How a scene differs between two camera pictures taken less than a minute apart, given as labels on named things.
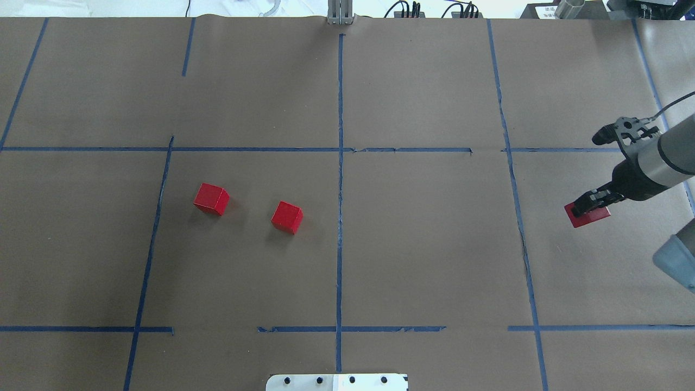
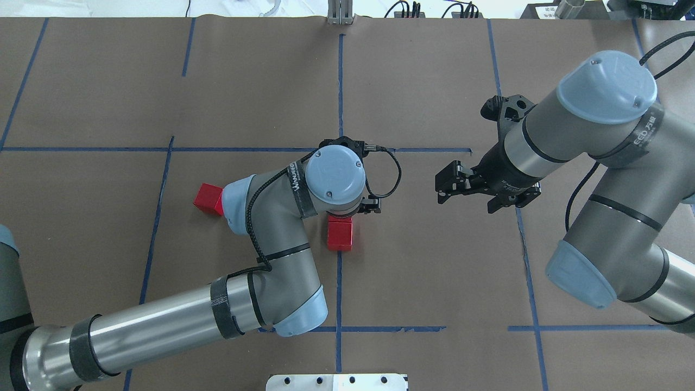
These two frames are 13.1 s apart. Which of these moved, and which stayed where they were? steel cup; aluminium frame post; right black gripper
Moved: right black gripper
Stayed: steel cup; aluminium frame post
